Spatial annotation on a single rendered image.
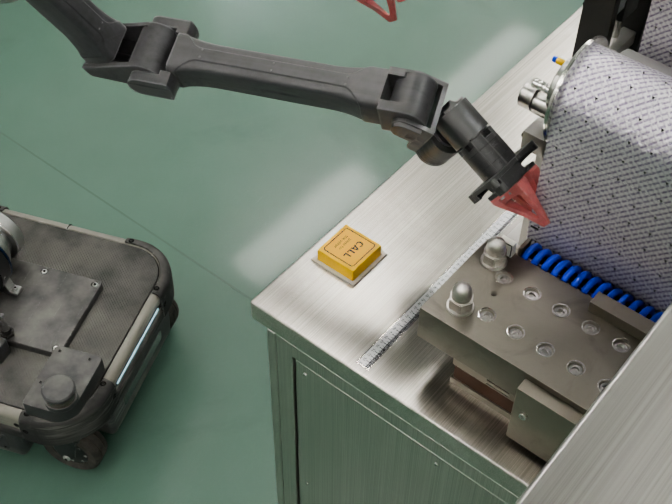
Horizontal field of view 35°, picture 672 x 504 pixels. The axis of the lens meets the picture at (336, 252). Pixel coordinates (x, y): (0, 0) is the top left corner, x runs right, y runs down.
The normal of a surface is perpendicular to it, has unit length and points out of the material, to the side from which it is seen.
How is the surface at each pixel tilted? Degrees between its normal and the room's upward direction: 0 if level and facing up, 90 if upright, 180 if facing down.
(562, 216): 90
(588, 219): 90
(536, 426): 90
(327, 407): 90
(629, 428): 0
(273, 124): 0
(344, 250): 0
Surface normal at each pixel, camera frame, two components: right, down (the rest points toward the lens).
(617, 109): -0.48, 0.03
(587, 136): -0.63, 0.58
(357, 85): -0.16, -0.38
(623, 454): 0.01, -0.66
